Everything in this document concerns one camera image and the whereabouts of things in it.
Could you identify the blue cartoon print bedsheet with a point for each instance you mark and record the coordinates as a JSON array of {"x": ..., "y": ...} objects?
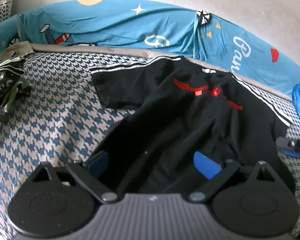
[{"x": 146, "y": 24}]

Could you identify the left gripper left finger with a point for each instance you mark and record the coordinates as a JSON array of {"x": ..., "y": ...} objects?
[{"x": 86, "y": 176}]

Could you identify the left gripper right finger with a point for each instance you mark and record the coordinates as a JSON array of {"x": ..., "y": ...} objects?
[{"x": 216, "y": 176}]

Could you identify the houndstooth blue white blanket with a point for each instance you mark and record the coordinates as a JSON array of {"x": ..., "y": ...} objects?
[{"x": 62, "y": 121}]

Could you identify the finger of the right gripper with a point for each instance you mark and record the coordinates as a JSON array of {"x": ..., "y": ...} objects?
[{"x": 291, "y": 153}]

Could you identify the black t-shirt white stripes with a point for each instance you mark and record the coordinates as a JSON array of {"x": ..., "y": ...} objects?
[{"x": 180, "y": 109}]

